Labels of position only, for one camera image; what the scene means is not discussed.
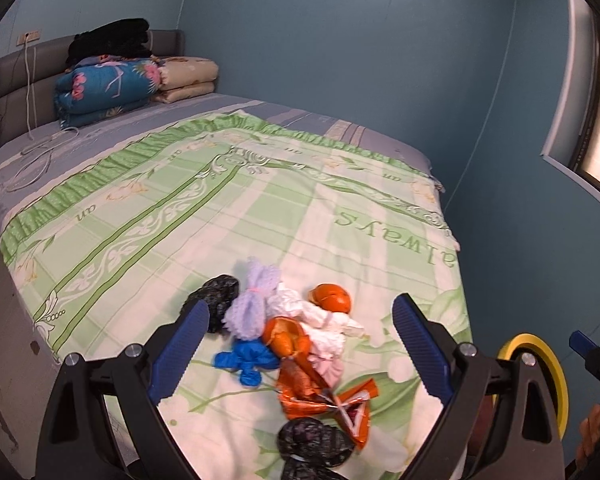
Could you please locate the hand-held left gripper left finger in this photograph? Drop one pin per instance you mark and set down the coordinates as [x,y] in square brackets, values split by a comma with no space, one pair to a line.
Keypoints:
[180,355]

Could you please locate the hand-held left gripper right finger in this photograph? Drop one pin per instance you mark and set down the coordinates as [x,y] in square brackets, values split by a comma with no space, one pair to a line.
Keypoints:
[422,355]

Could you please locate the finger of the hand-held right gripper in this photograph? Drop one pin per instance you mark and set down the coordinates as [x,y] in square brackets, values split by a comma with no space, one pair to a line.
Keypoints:
[580,342]

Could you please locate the blue plastic bag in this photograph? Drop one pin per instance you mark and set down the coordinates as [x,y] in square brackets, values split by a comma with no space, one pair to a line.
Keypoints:
[250,360]

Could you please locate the small black plastic bag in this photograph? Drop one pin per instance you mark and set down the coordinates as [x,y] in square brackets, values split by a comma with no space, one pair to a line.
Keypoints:
[217,295]

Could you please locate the purple lace cloth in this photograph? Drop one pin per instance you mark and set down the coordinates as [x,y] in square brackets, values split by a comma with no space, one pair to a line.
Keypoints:
[252,305]

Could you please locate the pink cloth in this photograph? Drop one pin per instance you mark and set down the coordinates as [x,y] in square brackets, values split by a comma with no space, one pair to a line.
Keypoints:
[330,367]

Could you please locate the orange peel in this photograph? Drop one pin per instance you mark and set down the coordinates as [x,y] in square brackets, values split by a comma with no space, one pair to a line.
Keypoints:
[280,337]

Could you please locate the orange knotted bag small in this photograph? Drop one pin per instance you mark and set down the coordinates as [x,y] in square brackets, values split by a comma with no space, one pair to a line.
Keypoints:
[332,299]

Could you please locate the white frilly cloth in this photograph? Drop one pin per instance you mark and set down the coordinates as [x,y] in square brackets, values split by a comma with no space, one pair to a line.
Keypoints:
[310,317]

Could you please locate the large black plastic bag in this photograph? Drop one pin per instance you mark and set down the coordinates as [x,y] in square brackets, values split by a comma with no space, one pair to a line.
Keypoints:
[310,440]

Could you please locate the person's right hand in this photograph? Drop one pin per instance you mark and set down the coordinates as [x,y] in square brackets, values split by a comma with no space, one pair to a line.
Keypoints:
[594,432]

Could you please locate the green patterned blanket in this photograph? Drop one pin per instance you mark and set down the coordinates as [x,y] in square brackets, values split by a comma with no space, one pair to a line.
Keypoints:
[230,210]

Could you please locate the blue floral folded quilt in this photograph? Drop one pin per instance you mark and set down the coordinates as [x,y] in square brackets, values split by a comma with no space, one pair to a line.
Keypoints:
[105,90]

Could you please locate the beige folded quilt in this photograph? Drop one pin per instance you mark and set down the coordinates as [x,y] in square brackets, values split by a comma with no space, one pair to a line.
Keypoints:
[190,77]

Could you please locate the grey padded headboard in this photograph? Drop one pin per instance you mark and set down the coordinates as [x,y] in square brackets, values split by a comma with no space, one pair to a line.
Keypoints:
[15,80]

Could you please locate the black clothing pile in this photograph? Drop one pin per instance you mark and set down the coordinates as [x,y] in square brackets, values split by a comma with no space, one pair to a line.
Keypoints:
[110,40]

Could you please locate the wall socket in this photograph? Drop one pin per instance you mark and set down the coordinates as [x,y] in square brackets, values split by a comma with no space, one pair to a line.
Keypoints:
[30,36]

